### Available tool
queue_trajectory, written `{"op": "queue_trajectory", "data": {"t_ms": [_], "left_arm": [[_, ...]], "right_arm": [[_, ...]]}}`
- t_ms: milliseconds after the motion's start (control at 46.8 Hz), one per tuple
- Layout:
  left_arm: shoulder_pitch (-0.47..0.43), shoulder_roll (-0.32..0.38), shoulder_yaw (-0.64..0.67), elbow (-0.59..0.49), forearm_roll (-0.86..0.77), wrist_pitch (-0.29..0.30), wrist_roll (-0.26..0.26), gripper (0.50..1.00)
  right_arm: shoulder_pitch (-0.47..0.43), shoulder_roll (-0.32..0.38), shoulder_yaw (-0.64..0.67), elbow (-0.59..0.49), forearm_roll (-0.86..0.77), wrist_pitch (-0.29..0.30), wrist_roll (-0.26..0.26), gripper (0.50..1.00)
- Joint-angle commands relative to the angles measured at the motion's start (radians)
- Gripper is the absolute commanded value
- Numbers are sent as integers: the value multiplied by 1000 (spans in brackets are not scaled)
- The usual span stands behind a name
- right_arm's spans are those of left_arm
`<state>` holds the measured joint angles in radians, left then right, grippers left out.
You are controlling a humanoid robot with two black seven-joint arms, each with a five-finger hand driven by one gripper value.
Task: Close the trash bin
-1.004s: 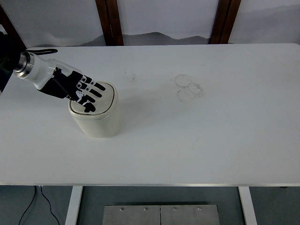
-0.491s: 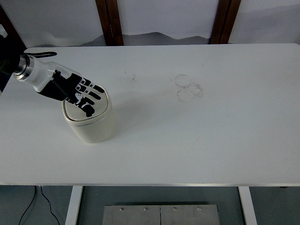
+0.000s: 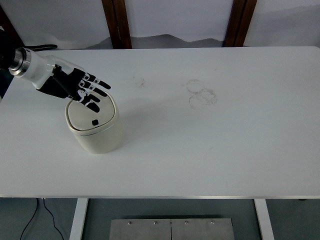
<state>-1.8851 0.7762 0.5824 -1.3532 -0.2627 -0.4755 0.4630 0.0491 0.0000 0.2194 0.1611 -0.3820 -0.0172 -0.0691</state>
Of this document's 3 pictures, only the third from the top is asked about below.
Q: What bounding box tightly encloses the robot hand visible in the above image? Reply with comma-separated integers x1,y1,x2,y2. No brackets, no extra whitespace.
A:
23,49,112,113

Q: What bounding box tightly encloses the dark wooden screen post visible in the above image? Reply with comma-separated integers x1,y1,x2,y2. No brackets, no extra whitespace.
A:
223,0,258,48
0,4,27,50
101,0,133,50

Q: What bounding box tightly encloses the cream plastic trash bin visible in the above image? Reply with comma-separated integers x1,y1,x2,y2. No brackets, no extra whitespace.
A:
64,93,125,155

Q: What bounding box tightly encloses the black floor cable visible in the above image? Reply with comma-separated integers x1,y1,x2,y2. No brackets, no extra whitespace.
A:
19,198,40,240
42,198,65,240

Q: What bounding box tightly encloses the white table leg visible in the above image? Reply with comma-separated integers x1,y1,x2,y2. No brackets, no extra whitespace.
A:
68,198,90,240
253,199,276,240

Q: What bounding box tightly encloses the grey metal plate with screws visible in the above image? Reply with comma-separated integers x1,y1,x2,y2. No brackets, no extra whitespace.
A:
109,217,236,240

